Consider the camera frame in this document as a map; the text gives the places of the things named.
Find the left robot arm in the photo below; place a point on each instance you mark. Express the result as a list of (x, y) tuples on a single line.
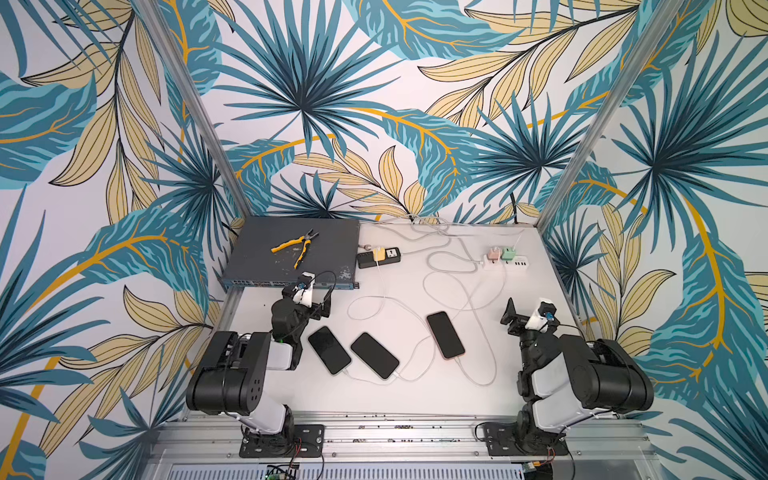
[(231, 376)]

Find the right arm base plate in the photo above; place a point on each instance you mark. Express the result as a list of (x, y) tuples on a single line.
[(507, 440)]

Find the black phone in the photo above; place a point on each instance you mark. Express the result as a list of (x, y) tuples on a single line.
[(380, 360)]

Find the aluminium front rail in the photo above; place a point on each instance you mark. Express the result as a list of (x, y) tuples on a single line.
[(380, 437)]

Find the black power strip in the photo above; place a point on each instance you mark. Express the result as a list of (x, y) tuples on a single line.
[(365, 259)]

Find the green charger plug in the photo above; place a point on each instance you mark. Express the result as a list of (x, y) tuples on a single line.
[(508, 254)]

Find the dark blue network switch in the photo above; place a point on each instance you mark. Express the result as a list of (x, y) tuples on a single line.
[(331, 255)]

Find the yellow black pliers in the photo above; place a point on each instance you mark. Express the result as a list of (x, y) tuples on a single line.
[(304, 241)]

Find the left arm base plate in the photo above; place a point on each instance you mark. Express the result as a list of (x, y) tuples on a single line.
[(299, 441)]

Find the white power strip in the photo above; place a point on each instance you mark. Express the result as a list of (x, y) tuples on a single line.
[(518, 263)]

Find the phone in pink case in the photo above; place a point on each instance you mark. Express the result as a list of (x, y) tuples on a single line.
[(445, 335)]

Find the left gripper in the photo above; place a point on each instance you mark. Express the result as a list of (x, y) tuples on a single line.
[(317, 312)]

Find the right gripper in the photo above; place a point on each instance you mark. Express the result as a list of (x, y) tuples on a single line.
[(519, 322)]

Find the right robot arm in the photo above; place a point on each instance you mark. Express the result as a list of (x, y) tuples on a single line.
[(566, 379)]

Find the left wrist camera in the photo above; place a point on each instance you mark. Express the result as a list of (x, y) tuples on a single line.
[(303, 293)]

